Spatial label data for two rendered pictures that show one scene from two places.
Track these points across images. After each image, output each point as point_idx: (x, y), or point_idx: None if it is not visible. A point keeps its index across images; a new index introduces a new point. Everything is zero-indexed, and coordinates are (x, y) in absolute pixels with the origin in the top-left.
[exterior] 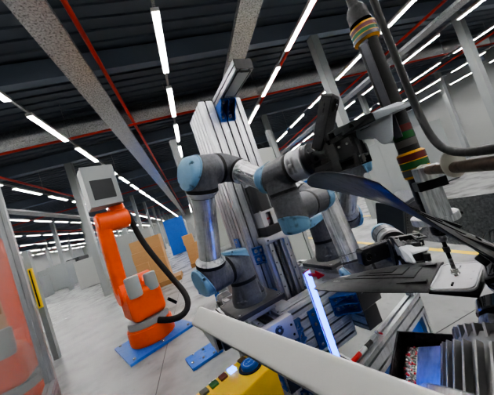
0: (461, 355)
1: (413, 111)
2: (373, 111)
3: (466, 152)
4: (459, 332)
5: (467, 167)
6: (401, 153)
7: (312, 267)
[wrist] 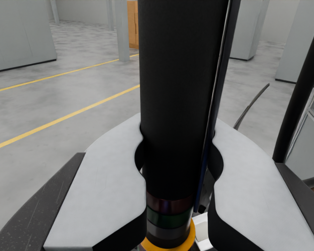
0: None
1: (288, 146)
2: (269, 156)
3: None
4: None
5: None
6: (187, 235)
7: None
